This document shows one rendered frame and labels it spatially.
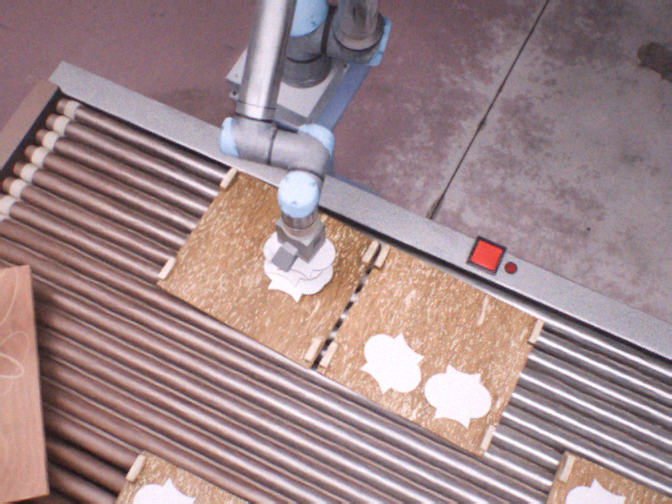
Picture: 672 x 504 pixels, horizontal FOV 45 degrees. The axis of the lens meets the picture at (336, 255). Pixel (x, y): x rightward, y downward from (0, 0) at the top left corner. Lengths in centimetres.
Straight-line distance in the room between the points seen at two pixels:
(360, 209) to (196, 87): 143
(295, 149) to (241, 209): 43
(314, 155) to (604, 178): 183
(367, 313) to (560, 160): 151
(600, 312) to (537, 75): 157
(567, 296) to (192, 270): 89
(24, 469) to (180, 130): 89
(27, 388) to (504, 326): 105
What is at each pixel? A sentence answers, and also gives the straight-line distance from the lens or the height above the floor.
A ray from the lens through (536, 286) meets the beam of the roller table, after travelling 197.
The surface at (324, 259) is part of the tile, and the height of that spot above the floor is 106.
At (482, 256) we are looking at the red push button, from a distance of 195.
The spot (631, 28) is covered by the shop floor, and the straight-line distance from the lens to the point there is 362.
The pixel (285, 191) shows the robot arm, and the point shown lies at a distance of 151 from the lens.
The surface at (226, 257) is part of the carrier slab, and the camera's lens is 192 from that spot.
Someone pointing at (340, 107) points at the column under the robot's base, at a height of 87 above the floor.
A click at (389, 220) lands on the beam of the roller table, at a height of 91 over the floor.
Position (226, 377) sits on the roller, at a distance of 186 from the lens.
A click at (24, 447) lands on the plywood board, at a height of 104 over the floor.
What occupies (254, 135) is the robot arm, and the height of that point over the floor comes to 135.
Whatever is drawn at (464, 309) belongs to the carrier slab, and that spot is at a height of 94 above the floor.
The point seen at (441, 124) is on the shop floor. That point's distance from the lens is 318.
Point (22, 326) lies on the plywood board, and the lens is 187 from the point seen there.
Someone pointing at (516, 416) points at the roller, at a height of 92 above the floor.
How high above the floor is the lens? 272
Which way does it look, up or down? 69 degrees down
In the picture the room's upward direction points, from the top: 2 degrees clockwise
